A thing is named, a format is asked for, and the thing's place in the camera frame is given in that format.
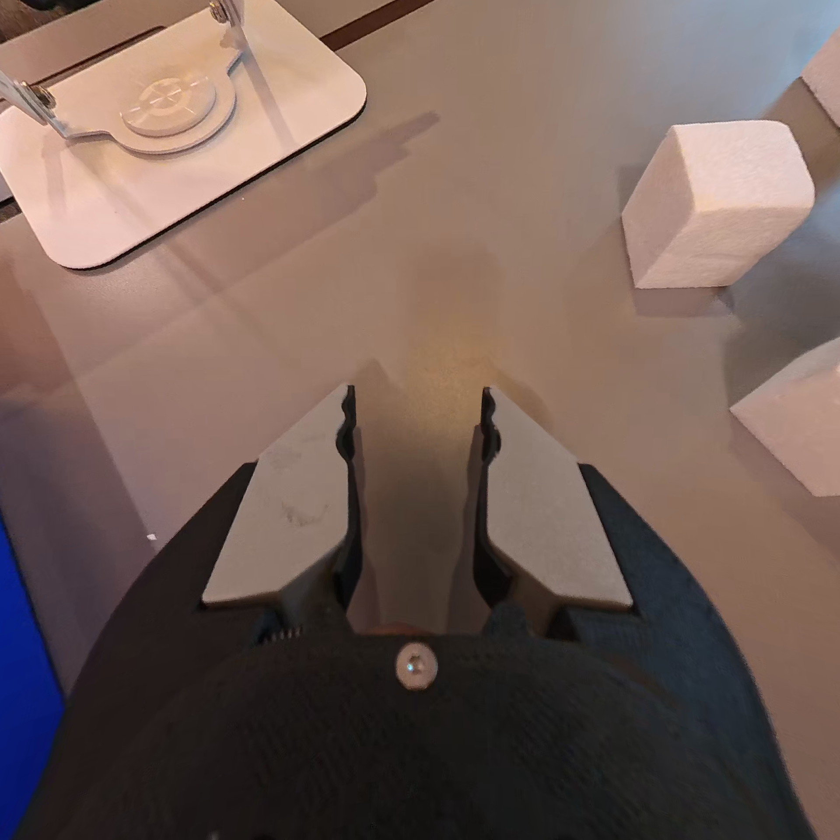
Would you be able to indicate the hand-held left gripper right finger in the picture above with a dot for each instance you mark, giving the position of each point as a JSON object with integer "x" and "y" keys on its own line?
{"x": 551, "y": 525}

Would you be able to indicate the white document stand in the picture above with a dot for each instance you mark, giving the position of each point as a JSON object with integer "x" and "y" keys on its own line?
{"x": 164, "y": 151}

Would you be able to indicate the white hard foam cube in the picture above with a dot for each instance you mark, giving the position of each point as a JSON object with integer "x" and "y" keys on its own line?
{"x": 800, "y": 420}
{"x": 827, "y": 85}
{"x": 715, "y": 203}

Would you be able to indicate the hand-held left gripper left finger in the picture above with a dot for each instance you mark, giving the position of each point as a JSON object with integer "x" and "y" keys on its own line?
{"x": 282, "y": 525}

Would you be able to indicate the blue plastic bin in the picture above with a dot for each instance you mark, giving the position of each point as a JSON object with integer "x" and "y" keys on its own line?
{"x": 26, "y": 656}

